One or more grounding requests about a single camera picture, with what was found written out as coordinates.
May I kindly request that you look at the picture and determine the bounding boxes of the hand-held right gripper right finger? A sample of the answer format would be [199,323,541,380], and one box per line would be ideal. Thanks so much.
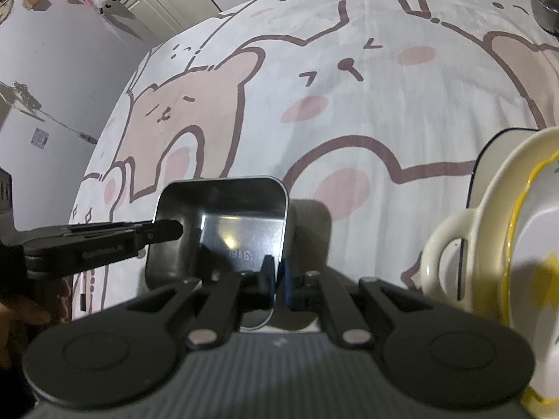
[279,259,438,350]

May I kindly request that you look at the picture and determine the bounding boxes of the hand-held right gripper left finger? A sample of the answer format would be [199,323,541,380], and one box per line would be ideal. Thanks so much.
[124,256,279,350]

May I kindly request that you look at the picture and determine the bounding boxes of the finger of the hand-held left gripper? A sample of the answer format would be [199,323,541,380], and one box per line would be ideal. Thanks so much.
[65,219,184,248]

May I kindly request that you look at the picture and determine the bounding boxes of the steel rectangular container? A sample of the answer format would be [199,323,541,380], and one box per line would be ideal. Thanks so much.
[145,176,290,332]

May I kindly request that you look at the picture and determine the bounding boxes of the cream two-handled bowl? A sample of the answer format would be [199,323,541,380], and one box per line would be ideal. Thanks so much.
[421,127,559,331]

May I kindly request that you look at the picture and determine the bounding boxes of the white dark-rimmed leaf plate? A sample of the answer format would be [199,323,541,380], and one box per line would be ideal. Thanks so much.
[441,126,559,302]

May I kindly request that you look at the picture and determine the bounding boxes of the yellow-rimmed floral bowl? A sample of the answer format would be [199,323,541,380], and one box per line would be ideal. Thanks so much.
[504,148,559,418]

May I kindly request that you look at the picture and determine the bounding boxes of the round steel bowl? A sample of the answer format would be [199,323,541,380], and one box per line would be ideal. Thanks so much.
[529,0,559,38]

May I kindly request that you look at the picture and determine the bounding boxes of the person's left hand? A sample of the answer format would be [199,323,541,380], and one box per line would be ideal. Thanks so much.
[0,278,72,328]

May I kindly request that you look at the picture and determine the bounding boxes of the cartoon animal printed tablecloth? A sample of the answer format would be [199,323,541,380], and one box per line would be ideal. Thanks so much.
[70,0,559,329]

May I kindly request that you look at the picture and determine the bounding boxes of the white kitchen cabinets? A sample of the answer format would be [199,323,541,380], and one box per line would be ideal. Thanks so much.
[119,0,224,40]

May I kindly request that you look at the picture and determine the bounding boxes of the dark wall cable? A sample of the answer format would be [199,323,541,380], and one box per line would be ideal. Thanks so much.
[0,79,98,144]

